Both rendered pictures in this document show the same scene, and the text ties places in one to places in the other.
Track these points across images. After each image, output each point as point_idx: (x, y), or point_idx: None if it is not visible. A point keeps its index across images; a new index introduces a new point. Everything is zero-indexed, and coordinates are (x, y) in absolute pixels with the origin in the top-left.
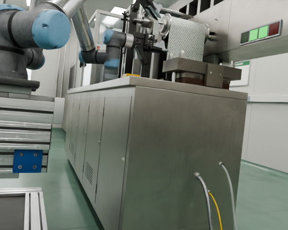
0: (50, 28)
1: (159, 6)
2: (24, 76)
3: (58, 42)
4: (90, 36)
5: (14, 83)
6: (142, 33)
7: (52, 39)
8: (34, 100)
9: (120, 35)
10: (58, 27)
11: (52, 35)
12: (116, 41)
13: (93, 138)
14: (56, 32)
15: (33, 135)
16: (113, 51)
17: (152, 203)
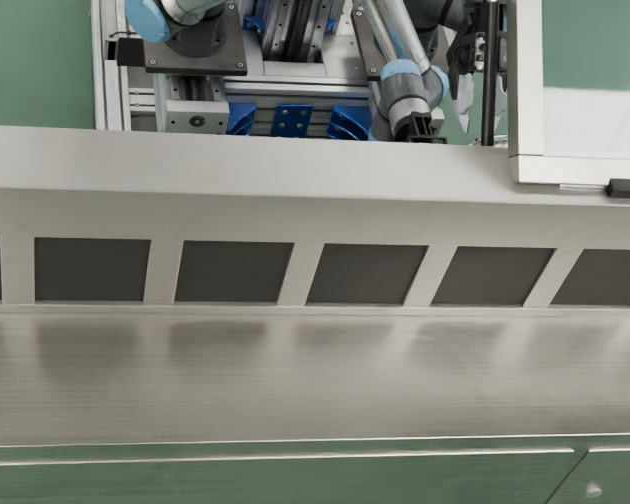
0: (127, 14)
1: (467, 98)
2: (178, 48)
3: (143, 35)
4: (388, 52)
5: (143, 49)
6: (415, 131)
7: (133, 27)
8: (169, 85)
9: (387, 94)
10: (139, 17)
11: (132, 23)
12: (382, 101)
13: None
14: (137, 21)
15: (159, 123)
16: (375, 116)
17: None
